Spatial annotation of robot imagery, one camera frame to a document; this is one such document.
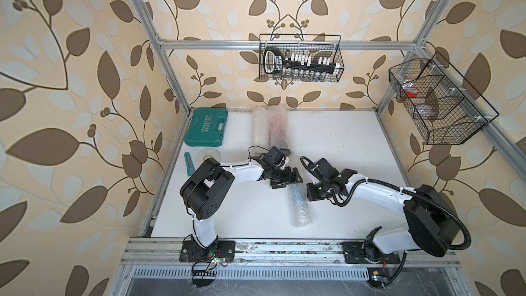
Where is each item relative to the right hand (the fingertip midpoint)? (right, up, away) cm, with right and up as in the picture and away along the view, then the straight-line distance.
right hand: (307, 195), depth 87 cm
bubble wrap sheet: (-4, -2, -7) cm, 9 cm away
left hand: (-5, +6, +1) cm, 8 cm away
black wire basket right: (+48, +35, -13) cm, 61 cm away
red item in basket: (+40, +44, -6) cm, 60 cm away
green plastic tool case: (-50, +29, +21) cm, 62 cm away
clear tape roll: (-49, +16, +15) cm, 53 cm away
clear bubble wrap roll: (-21, +28, +15) cm, 38 cm away
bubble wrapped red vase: (-12, +29, +15) cm, 35 cm away
